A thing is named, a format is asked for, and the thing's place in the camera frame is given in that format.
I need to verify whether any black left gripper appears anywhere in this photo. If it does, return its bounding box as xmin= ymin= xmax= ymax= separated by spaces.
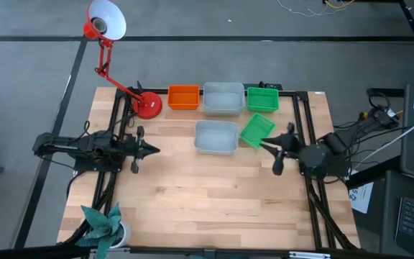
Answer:
xmin=124 ymin=125 xmax=161 ymax=174

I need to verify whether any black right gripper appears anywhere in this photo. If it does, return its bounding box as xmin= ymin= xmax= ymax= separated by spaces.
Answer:
xmin=261 ymin=122 xmax=301 ymax=176

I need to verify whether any green plastic mesh basket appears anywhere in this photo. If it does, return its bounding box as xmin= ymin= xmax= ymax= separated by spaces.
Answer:
xmin=246 ymin=86 xmax=280 ymax=114
xmin=239 ymin=112 xmax=277 ymax=150

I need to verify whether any grey plastic basket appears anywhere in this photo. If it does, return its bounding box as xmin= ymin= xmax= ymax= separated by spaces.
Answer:
xmin=202 ymin=81 xmax=246 ymax=117
xmin=193 ymin=119 xmax=240 ymax=156

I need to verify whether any red desk lamp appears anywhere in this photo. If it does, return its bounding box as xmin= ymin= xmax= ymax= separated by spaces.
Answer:
xmin=83 ymin=0 xmax=164 ymax=120

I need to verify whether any white plant pot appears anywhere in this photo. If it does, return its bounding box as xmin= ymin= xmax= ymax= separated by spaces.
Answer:
xmin=111 ymin=220 xmax=133 ymax=250

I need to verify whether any green artificial plant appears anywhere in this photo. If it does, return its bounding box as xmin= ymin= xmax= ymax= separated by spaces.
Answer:
xmin=75 ymin=202 xmax=124 ymax=259

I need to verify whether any white paper sheet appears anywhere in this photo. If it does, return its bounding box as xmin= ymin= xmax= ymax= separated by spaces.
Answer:
xmin=349 ymin=181 xmax=374 ymax=215

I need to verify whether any white label strip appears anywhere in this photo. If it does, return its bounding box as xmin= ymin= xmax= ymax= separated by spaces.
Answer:
xmin=288 ymin=251 xmax=332 ymax=259

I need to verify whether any black floor stand foot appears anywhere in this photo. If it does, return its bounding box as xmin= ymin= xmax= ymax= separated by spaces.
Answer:
xmin=367 ymin=88 xmax=405 ymax=98

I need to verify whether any black side table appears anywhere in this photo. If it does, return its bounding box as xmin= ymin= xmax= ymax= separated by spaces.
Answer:
xmin=379 ymin=170 xmax=414 ymax=259

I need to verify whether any black metal table frame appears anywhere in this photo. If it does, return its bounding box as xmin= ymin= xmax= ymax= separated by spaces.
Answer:
xmin=57 ymin=86 xmax=362 ymax=259

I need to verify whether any black power adapter with cable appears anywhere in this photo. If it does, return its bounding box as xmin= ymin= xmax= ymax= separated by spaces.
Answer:
xmin=332 ymin=88 xmax=402 ymax=145

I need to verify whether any white cable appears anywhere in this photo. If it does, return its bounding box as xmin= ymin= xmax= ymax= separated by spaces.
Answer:
xmin=354 ymin=109 xmax=414 ymax=170

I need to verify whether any thin white floor wire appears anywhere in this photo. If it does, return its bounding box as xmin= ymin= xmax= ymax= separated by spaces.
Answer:
xmin=277 ymin=0 xmax=344 ymax=17

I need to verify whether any yellow floor wire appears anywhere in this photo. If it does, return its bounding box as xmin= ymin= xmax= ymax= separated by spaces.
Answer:
xmin=324 ymin=0 xmax=355 ymax=10

